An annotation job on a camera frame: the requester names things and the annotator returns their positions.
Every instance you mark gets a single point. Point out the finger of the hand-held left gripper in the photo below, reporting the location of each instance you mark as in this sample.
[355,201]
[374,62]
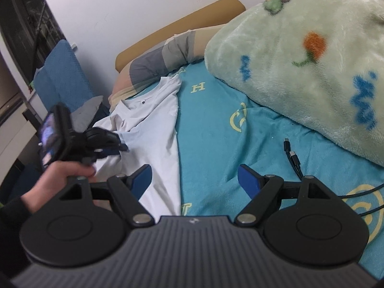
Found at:
[111,151]
[103,136]

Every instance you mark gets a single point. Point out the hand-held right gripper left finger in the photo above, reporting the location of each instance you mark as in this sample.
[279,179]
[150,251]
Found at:
[142,183]

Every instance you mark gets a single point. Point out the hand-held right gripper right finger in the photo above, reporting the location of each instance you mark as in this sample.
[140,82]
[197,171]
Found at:
[249,181]

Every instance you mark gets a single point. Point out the white shirt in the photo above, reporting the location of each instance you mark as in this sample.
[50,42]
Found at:
[150,126]

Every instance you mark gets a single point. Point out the person's left hand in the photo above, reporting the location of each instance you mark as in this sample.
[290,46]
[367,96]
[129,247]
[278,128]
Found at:
[51,186]

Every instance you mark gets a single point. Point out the white desk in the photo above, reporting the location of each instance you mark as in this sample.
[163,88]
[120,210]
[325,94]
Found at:
[28,138]

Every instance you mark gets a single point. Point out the grey seat cushion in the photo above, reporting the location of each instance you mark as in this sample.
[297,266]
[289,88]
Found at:
[87,111]

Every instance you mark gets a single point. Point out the small green red item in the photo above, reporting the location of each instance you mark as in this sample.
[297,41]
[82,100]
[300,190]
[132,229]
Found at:
[31,85]

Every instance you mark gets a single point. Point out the teal printed bed sheet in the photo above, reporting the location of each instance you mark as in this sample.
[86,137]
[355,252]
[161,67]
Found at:
[210,144]

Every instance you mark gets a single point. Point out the blue covered chair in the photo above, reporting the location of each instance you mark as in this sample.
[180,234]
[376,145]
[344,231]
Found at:
[63,78]

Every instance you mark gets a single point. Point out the patchwork pillow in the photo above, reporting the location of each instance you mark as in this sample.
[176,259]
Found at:
[156,63]

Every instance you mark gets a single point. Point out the dark window with grille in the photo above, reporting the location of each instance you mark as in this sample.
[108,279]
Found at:
[27,21]

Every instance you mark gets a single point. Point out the green printed fleece blanket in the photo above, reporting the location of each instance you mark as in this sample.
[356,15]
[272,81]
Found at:
[300,66]

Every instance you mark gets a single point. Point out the tan padded headboard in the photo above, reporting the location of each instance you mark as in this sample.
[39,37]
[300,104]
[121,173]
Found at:
[180,27]

